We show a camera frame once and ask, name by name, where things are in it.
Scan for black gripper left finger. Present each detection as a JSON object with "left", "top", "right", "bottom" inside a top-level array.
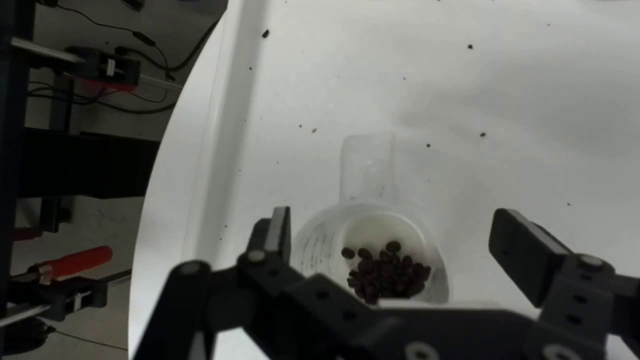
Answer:
[{"left": 247, "top": 206, "right": 293, "bottom": 262}]

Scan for white plastic tray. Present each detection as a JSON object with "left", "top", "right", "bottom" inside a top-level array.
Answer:
[{"left": 185, "top": 0, "right": 640, "bottom": 310}]

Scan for round white table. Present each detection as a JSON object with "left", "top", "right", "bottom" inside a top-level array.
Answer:
[{"left": 129, "top": 0, "right": 271, "bottom": 360}]

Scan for orange black bar clamp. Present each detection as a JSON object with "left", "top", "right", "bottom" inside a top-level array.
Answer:
[{"left": 0, "top": 246, "right": 131, "bottom": 328}]

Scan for clear plastic measuring jug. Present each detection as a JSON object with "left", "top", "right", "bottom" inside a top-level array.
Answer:
[{"left": 290, "top": 133, "right": 451, "bottom": 304}]

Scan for coffee beans in jug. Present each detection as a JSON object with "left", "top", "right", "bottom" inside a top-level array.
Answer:
[{"left": 341, "top": 240, "right": 432, "bottom": 304}]

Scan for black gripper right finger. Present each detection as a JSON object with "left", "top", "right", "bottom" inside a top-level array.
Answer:
[{"left": 488, "top": 207, "right": 614, "bottom": 313}]

